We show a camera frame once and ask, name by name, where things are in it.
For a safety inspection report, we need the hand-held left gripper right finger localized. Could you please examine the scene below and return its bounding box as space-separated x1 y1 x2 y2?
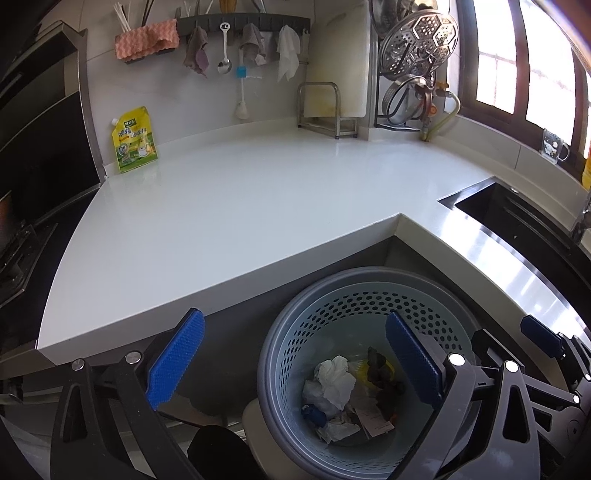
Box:
385 309 541 480

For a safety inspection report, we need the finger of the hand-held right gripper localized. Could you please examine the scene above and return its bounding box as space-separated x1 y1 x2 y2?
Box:
520 315 578 365
471 329 509 367

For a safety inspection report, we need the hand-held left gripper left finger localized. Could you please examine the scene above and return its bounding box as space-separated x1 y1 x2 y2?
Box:
50 307 206 480

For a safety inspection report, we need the dark grey cloth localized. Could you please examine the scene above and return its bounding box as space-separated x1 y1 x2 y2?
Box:
367 347 407 421

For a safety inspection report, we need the white tissue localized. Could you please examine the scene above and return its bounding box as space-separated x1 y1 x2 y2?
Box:
315 355 357 411

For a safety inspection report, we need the grey perforated waste basket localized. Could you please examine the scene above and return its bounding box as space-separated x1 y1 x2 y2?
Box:
257 267 481 468

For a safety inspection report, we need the clear plastic bag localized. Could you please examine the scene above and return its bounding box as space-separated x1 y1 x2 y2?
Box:
302 379 340 417

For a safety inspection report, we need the white wrapper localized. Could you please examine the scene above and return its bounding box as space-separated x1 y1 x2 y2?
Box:
318 413 362 445

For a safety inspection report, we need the blue wrapper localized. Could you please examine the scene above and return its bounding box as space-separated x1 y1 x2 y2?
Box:
302 404 328 428

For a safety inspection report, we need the beige stool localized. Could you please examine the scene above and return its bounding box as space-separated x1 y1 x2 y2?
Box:
241 396 278 467

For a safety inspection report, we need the black rounded object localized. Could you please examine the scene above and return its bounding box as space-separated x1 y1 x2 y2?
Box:
187 425 264 480

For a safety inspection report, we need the black kitchen sink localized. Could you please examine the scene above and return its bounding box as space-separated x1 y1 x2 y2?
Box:
438 180 591 333

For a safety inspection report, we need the clear mug with cartoon print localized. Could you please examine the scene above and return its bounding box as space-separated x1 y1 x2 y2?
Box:
539 129 571 162

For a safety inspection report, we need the yellow green spout pouch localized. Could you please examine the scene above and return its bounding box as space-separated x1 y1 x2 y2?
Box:
110 106 159 174

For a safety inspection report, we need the metal cutting board stand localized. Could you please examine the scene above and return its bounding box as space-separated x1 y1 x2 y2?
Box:
297 82 358 139

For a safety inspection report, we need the dark framed window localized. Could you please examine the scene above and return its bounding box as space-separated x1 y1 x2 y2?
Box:
455 0 591 181

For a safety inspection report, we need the blue white bottle brush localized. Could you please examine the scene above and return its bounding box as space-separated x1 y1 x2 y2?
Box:
234 46 254 121

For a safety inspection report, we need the metal spoon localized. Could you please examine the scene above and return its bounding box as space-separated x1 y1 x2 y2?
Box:
217 21 233 75

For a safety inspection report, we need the grey purple rag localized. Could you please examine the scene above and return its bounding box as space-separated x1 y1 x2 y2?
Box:
183 25 209 78

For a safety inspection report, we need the folding metal steamer basket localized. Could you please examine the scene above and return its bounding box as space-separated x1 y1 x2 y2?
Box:
381 11 459 77

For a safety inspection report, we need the white cutting board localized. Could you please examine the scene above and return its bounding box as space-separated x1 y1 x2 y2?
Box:
305 0 371 118

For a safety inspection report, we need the pink wavy dish cloth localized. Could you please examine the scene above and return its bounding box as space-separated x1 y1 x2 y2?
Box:
115 18 180 61

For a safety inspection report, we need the white dish cloth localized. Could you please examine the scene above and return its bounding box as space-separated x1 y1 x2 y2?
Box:
276 24 302 84

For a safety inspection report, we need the grey dish cloth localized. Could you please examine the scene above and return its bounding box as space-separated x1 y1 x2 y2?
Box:
240 22 269 66

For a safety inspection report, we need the bundle of chopsticks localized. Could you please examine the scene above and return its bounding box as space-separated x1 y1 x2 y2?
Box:
113 0 153 34

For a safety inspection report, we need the yellow gas hose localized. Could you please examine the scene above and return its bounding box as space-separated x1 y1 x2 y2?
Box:
422 92 461 141

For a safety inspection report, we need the gas valve with yellow handle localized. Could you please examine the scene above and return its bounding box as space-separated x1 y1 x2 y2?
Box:
418 80 451 141

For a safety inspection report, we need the pot lid with brown handle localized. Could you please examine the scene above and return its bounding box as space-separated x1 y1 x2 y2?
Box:
383 76 437 126

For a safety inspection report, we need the black wire lid rack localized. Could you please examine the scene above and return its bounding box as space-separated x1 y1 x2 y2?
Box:
373 0 446 130

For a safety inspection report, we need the dark wall hook rail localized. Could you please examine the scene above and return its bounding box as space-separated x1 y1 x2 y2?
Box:
124 13 311 65

